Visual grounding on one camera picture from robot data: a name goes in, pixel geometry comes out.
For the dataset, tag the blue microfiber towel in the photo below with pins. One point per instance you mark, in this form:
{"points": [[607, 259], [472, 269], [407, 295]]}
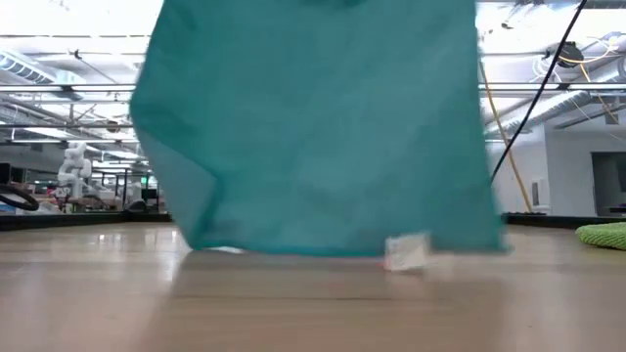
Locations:
{"points": [[318, 122]]}

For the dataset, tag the bright green microfiber towel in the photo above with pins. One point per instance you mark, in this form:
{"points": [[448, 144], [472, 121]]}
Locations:
{"points": [[604, 235]]}

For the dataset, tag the green exit sign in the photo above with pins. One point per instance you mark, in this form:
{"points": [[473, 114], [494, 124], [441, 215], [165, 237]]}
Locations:
{"points": [[144, 181]]}

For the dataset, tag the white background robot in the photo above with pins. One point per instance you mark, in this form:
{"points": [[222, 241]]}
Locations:
{"points": [[74, 168]]}

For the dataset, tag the dark background doorway panel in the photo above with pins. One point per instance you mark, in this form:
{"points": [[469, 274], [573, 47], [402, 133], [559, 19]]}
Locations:
{"points": [[609, 181]]}

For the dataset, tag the white wall-mounted box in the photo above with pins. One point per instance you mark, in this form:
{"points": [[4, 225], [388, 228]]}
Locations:
{"points": [[540, 193]]}

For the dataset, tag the silver ventilation duct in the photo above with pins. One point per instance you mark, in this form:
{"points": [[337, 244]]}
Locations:
{"points": [[552, 107]]}

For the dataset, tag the grey ceiling air duct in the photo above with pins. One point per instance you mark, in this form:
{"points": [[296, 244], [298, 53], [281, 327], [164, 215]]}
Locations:
{"points": [[29, 68]]}

